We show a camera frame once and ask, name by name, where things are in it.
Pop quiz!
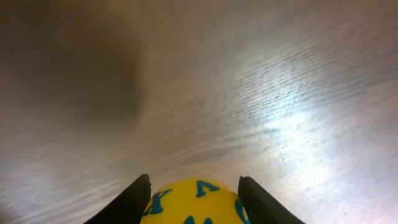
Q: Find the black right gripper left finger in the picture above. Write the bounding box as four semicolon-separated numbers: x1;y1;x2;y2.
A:
85;174;151;224

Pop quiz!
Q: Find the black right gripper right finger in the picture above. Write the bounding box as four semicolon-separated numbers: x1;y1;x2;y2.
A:
238;176;304;224

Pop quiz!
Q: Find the yellow ball with dots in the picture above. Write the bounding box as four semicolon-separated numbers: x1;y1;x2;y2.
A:
141;179;251;224

